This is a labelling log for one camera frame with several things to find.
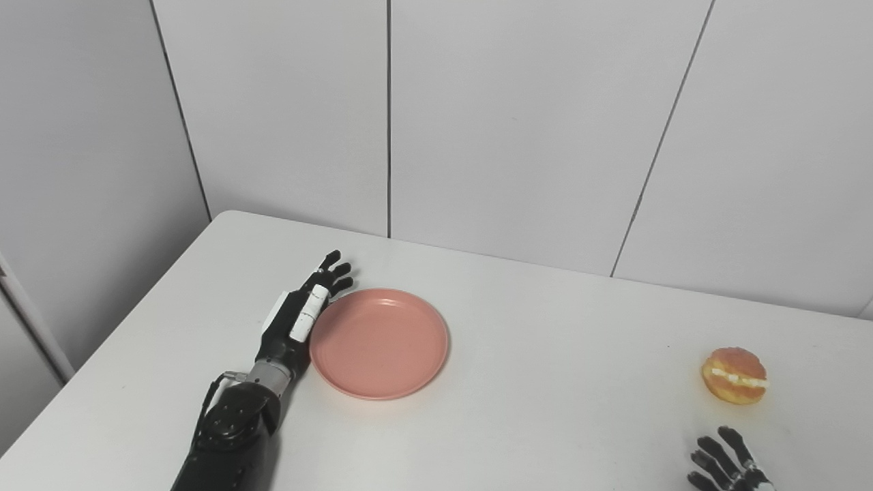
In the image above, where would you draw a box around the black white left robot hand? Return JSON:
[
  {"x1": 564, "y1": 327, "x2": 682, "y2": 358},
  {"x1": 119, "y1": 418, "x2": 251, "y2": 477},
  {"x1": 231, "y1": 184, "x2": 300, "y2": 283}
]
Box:
[{"x1": 254, "y1": 250, "x2": 355, "y2": 383}]

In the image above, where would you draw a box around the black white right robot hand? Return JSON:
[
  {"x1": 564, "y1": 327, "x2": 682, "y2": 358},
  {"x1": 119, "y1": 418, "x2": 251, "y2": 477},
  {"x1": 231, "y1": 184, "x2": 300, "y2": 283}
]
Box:
[{"x1": 687, "y1": 426, "x2": 777, "y2": 491}]

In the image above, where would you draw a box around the golden cream puff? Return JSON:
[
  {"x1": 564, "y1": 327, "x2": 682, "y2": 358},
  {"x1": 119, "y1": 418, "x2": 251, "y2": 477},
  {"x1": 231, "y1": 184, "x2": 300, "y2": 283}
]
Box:
[{"x1": 702, "y1": 347, "x2": 769, "y2": 405}]

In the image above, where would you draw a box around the pink round plate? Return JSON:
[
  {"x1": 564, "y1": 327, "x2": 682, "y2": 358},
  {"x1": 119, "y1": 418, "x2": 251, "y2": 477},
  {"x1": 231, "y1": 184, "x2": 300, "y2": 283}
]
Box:
[{"x1": 309, "y1": 288, "x2": 449, "y2": 401}]

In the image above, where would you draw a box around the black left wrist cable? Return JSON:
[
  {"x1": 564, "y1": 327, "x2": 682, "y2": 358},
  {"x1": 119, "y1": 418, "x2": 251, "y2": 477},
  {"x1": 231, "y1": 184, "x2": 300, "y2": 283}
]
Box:
[{"x1": 193, "y1": 372, "x2": 250, "y2": 444}]

